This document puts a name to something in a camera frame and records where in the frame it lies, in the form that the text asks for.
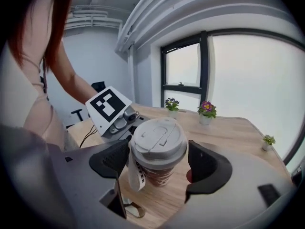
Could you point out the person's left forearm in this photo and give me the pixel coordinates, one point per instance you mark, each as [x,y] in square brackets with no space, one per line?
[76,82]

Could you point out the white ceiling pipes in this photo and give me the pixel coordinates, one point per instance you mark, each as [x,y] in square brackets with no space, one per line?
[95,15]

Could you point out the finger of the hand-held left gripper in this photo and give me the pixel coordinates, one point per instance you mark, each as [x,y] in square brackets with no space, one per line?
[137,211]

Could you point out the lidded jar with dark contents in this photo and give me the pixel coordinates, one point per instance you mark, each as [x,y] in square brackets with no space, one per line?
[159,175]

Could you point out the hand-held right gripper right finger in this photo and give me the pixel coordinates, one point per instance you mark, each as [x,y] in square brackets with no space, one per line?
[238,187]

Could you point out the person's pink shirt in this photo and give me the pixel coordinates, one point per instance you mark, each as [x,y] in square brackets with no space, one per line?
[40,108]

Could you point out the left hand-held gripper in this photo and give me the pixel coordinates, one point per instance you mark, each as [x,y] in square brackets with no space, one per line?
[108,104]

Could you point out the pink flower potted plant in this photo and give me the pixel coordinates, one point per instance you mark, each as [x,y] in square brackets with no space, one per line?
[207,108]

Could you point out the black framed casement window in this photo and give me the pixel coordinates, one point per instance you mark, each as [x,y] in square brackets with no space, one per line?
[183,65]

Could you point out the white plastic cup lid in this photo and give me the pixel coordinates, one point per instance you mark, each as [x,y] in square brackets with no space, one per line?
[158,139]

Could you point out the person's right hand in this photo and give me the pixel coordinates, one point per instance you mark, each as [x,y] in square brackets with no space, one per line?
[189,176]

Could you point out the black mesh office chair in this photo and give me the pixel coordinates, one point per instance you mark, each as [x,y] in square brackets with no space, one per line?
[98,86]

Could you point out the purple flower potted plant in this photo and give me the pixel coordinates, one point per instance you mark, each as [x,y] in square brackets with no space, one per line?
[172,104]

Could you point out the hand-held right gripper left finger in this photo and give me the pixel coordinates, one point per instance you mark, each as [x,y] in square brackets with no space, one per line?
[81,182]

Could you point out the small green potted plant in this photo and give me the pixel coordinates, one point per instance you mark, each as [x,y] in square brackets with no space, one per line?
[269,141]

